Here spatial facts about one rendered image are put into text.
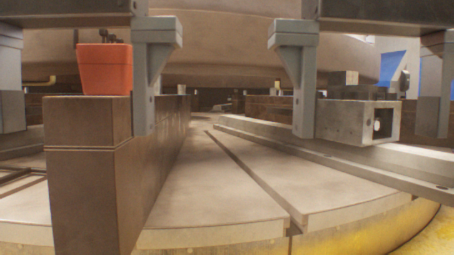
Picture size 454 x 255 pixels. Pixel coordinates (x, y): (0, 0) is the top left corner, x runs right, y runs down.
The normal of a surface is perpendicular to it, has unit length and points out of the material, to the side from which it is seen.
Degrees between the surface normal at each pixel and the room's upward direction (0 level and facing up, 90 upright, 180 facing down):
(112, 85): 97
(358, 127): 90
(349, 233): 90
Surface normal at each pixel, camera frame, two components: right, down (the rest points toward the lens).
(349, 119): -0.89, 0.02
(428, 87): -1.00, -0.01
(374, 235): 0.38, 0.08
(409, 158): -0.84, -0.29
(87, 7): 0.03, 0.08
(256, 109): -0.65, 0.05
